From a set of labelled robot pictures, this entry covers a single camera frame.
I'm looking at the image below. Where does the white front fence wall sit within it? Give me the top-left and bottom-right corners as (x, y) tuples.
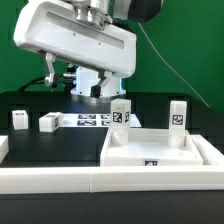
(0, 165), (224, 194)

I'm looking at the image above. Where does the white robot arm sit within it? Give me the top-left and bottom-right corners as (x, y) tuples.
(14, 0), (163, 103)

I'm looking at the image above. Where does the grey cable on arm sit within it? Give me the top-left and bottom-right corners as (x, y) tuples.
(137, 22), (212, 108)

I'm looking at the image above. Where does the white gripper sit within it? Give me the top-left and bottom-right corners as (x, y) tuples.
(14, 0), (136, 98)

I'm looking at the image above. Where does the white sheet with markers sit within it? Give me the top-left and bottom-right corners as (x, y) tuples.
(61, 113), (141, 127)

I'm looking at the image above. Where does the white square table top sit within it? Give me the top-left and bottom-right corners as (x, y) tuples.
(100, 128), (203, 166)

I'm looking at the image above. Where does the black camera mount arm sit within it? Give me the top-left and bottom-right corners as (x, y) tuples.
(65, 63), (77, 93)

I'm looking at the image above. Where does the black cable bundle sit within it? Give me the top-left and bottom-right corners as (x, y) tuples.
(18, 73), (68, 92)

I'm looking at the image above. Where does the white left fence wall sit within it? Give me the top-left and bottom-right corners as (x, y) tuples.
(0, 136), (9, 164)

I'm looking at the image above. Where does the white fence wall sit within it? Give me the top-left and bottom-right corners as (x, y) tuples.
(0, 136), (9, 164)
(191, 135), (224, 166)
(0, 165), (224, 194)

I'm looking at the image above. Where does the white right fence wall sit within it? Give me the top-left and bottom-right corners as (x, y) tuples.
(191, 135), (224, 166)

